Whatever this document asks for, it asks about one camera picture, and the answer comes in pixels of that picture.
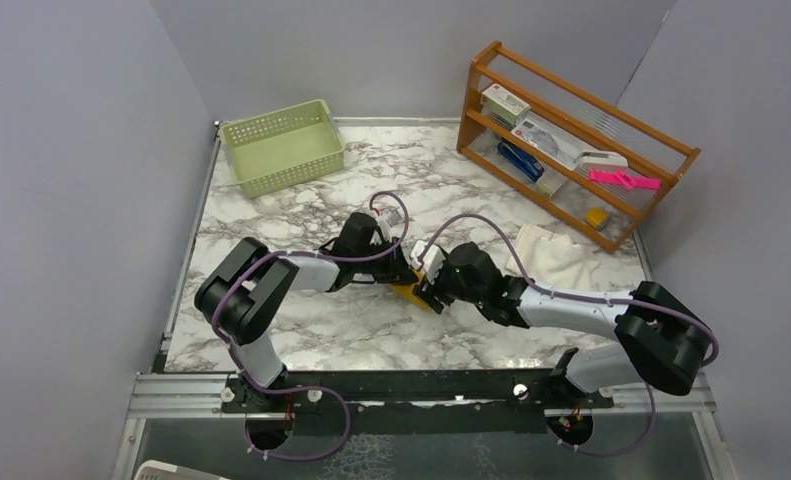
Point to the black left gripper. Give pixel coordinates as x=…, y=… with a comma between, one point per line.
x=396, y=270

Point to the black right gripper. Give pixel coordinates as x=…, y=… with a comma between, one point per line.
x=430, y=292

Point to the yellow brown bear towel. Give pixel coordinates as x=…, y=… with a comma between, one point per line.
x=413, y=288

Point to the white towel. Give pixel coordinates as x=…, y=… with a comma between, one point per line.
x=554, y=259

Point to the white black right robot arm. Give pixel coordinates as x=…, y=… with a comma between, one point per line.
x=653, y=338

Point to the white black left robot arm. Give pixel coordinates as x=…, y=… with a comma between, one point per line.
x=241, y=297

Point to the light green plastic basket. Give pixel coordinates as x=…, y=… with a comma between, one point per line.
x=284, y=148

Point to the blue flat object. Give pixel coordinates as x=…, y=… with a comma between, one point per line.
x=523, y=161

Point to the yellow grey sponge block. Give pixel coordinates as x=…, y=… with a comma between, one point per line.
x=597, y=218

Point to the pink clip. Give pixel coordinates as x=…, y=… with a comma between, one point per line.
x=624, y=179

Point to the orange wooden shelf rack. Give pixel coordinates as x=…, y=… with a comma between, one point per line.
x=649, y=151

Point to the white device on shelf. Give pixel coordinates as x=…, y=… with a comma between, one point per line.
x=602, y=161

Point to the white green small box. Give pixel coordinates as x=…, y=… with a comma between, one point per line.
x=506, y=106

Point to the white basket at bottom edge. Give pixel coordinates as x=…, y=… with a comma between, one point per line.
x=157, y=470

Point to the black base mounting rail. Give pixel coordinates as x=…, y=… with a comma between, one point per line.
x=320, y=403

